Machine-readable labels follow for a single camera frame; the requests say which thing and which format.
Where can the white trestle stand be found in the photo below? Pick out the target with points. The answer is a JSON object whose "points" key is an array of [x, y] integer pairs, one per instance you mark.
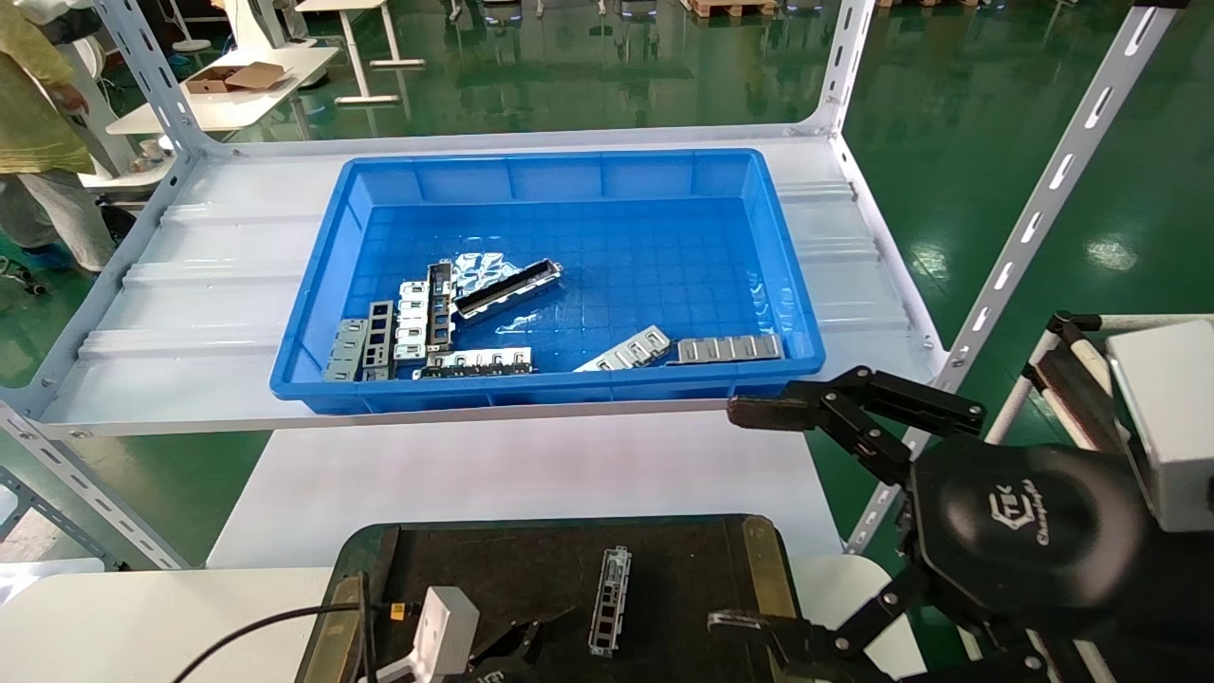
{"points": [[1081, 365]]}

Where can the wooden pallet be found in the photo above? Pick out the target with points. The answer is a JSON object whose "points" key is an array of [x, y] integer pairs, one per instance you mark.
{"points": [[721, 8]]}

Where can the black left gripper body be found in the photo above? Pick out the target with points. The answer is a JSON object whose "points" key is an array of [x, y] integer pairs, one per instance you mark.
{"points": [[498, 673]]}

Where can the open cardboard box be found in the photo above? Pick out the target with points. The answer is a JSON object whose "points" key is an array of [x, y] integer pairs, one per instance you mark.
{"points": [[237, 78]]}

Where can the long silver clip part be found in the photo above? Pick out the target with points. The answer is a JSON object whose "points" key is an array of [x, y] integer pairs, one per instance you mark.
{"points": [[474, 361]]}

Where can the flat grey metal part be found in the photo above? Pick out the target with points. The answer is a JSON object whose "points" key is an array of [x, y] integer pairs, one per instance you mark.
{"points": [[346, 351]]}

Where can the short silver ribbed part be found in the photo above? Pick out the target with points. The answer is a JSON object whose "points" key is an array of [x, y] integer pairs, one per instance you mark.
{"points": [[631, 348]]}

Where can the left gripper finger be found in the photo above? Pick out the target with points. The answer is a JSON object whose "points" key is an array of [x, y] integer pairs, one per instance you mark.
{"points": [[495, 647], [533, 640]]}

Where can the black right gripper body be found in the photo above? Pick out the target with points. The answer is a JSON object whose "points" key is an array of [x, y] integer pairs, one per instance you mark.
{"points": [[1024, 522]]}

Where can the person in yellow coat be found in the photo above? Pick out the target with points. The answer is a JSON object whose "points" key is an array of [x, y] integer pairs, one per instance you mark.
{"points": [[38, 114]]}

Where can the dark grey slotted part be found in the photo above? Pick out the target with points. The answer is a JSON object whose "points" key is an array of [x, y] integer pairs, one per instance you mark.
{"points": [[379, 337]]}

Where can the black container with brass edges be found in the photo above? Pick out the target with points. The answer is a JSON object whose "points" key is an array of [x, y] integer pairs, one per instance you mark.
{"points": [[531, 569]]}

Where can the white table with box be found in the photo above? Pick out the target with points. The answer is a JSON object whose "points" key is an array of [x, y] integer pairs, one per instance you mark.
{"points": [[237, 109]]}

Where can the white rectangular table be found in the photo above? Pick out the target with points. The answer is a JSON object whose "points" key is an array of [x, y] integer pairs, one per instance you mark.
{"points": [[474, 474]]}

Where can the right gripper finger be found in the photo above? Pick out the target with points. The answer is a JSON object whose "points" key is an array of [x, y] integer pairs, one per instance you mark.
{"points": [[854, 655], [854, 408]]}

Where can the grey ribbed plate part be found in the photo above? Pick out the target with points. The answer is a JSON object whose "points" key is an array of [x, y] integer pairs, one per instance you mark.
{"points": [[730, 349]]}

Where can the large blue plastic bin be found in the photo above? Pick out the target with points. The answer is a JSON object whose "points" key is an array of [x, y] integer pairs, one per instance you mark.
{"points": [[664, 247]]}

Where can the long black channel part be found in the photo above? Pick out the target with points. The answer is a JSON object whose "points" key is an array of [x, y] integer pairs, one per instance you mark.
{"points": [[507, 289]]}

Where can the silver framed slotted part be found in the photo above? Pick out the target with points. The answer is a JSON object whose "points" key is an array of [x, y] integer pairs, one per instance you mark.
{"points": [[610, 598]]}

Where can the white standing desk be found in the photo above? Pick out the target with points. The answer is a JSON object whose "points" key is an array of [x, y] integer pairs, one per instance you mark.
{"points": [[353, 47]]}

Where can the white standing fan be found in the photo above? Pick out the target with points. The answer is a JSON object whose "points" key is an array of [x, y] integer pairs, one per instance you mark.
{"points": [[90, 62]]}

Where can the grey perforated metal shelf rack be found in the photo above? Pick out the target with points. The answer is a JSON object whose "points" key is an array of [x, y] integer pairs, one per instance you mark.
{"points": [[190, 313]]}

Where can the light silver ribbed part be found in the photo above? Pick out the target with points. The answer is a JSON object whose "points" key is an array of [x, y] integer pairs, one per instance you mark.
{"points": [[413, 318]]}

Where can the narrow dark framed part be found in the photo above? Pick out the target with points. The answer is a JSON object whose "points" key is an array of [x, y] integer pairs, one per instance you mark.
{"points": [[440, 304]]}

